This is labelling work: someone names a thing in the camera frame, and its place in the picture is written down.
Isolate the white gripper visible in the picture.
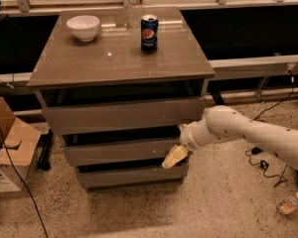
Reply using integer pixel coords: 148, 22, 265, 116
162, 119, 212, 169

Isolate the grey drawer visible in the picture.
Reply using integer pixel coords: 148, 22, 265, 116
63, 138, 180, 167
76, 163, 189, 189
43, 98, 204, 135

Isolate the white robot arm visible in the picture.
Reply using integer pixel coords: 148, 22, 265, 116
162, 105, 298, 171

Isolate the grey bottom drawer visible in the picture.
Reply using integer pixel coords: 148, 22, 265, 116
76, 163, 189, 189

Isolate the grey drawer cabinet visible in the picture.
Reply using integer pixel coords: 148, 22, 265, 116
26, 6, 217, 193

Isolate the grey top drawer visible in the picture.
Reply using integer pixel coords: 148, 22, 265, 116
43, 98, 204, 135

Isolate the plastic bottle on floor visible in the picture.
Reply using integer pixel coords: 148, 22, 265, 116
276, 191, 298, 215

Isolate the blue Pepsi can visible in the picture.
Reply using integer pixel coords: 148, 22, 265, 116
141, 14, 159, 54

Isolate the black stand leg left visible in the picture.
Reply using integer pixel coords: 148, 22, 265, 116
37, 130, 54, 171

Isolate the white ceramic bowl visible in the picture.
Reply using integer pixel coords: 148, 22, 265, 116
67, 15, 100, 42

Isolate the brown cardboard box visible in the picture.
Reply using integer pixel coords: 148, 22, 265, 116
0, 97, 41, 192

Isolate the clear plastic water bottle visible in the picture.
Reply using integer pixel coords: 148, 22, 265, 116
127, 0, 143, 27

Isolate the black cable on floor left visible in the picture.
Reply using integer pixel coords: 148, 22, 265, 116
0, 109, 50, 238

